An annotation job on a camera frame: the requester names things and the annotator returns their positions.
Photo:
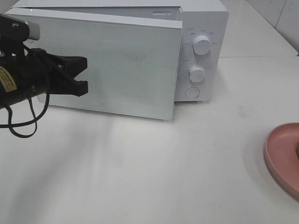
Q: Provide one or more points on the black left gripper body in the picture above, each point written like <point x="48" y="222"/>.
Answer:
<point x="36" y="73"/>

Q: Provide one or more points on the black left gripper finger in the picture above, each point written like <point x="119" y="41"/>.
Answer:
<point x="59" y="85"/>
<point x="72" y="65"/>

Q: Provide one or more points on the white microwave door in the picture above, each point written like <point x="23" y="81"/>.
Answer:
<point x="132" y="61"/>

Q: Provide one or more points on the round white door button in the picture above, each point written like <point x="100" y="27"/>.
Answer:
<point x="192" y="92"/>

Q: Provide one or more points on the white microwave knob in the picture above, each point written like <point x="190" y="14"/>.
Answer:
<point x="197" y="74"/>
<point x="202" y="44"/>

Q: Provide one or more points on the pink round plate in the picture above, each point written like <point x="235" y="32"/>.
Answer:
<point x="280" y="157"/>

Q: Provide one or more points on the burger with lettuce and tomato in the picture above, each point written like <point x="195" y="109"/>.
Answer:
<point x="297" y="150"/>

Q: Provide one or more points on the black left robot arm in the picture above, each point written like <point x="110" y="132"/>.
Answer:
<point x="7" y="84"/>

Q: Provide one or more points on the white microwave oven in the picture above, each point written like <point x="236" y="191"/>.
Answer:
<point x="197" y="17"/>

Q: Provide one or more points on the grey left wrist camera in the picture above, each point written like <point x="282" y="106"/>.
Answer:
<point x="18" y="30"/>

